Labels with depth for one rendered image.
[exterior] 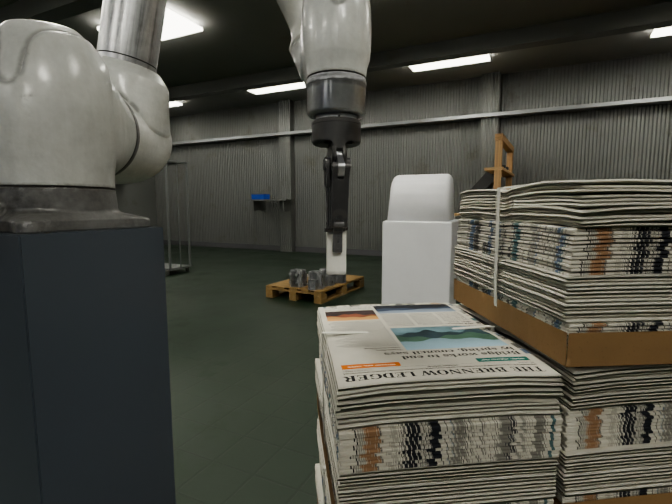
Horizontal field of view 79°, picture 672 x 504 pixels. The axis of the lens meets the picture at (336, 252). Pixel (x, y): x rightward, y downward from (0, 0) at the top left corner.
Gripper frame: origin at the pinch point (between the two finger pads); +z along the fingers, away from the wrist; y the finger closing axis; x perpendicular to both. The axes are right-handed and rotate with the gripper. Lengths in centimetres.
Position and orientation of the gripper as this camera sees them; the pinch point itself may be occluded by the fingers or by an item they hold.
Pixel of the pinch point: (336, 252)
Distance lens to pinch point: 64.7
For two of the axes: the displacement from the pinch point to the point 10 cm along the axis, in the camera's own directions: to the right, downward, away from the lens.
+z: 0.0, 9.9, 1.1
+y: -1.2, -1.1, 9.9
